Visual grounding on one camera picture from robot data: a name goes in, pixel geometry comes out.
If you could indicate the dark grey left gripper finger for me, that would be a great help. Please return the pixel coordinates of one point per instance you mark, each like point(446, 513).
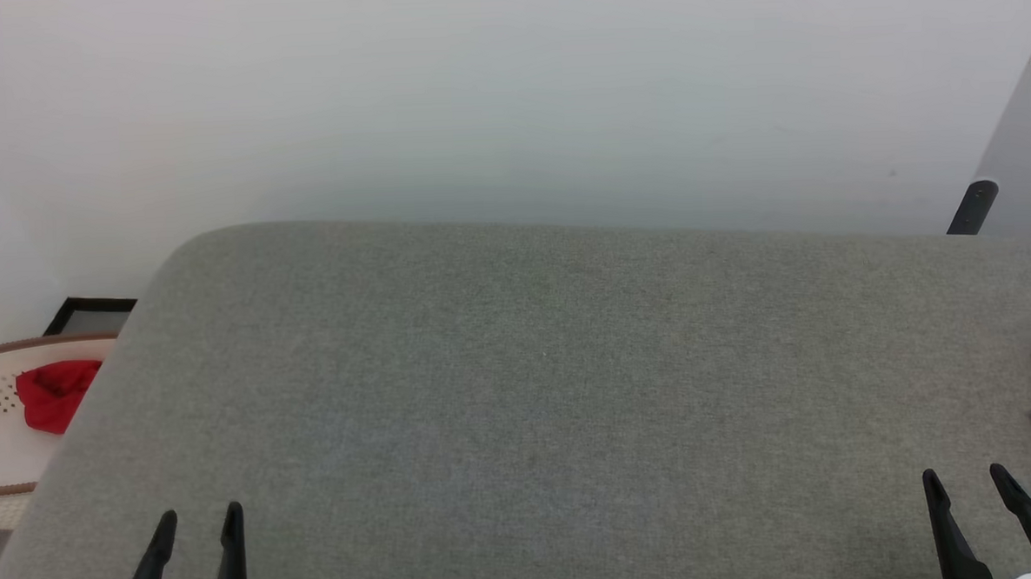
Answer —
point(149, 562)
point(228, 563)

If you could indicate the plain red crumpled garment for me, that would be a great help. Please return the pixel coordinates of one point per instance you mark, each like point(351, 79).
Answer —
point(55, 397)

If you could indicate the dark grey metal pole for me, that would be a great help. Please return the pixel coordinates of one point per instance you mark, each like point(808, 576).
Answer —
point(973, 209)

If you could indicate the black rectangular frame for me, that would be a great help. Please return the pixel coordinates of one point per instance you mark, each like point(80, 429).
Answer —
point(90, 304)

